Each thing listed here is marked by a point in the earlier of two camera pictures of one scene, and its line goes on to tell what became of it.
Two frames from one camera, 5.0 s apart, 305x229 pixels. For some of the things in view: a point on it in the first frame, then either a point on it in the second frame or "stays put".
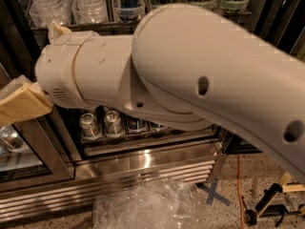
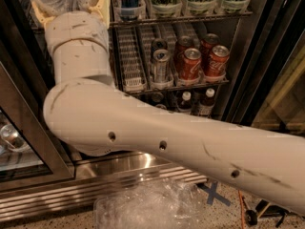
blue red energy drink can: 127,2 stays put
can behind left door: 11,139 stays put
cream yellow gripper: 58,70 → 75,30
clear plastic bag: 152,204 stays put
